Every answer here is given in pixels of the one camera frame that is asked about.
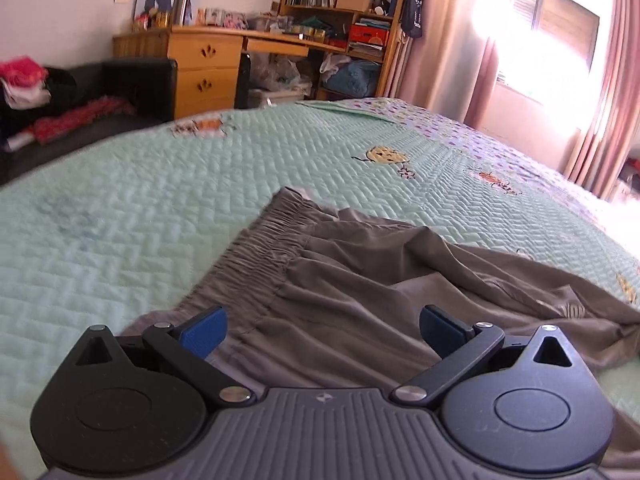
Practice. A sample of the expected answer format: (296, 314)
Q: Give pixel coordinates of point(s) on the clear plastic bag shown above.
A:
(275, 72)

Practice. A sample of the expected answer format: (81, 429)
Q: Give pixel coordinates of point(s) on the blue cloth bundle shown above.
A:
(352, 79)

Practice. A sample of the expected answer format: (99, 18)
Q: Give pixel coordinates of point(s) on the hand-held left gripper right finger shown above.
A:
(440, 331)

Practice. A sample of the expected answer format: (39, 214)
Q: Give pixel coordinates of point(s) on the red fuzzy cloth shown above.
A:
(80, 117)

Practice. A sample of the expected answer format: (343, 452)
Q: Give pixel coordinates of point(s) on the plastic storage bin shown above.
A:
(275, 99)

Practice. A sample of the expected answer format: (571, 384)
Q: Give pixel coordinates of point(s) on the window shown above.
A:
(555, 30)

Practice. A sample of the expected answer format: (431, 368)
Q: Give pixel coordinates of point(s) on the wooden bookshelf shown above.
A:
(345, 20)

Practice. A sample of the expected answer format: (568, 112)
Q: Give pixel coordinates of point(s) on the grey pants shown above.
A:
(360, 280)

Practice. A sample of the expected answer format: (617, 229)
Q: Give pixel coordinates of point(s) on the black sofa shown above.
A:
(125, 85)

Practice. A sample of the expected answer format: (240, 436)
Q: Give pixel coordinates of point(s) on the metal thermos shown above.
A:
(181, 9)

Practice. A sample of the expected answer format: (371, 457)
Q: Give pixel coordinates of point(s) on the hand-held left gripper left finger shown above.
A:
(204, 332)

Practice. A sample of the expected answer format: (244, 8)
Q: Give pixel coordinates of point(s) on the green bee-print quilt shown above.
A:
(150, 200)

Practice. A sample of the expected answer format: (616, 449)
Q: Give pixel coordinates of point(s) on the dark tote bag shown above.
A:
(412, 10)

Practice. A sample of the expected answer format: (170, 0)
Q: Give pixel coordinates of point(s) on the red box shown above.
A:
(369, 36)

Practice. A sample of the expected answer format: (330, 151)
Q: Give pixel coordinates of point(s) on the pile of red white clothes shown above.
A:
(22, 82)

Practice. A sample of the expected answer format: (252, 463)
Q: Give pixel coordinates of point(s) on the wooden desk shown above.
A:
(205, 70)

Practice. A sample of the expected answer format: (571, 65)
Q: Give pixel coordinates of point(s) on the cardboard box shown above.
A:
(354, 1)

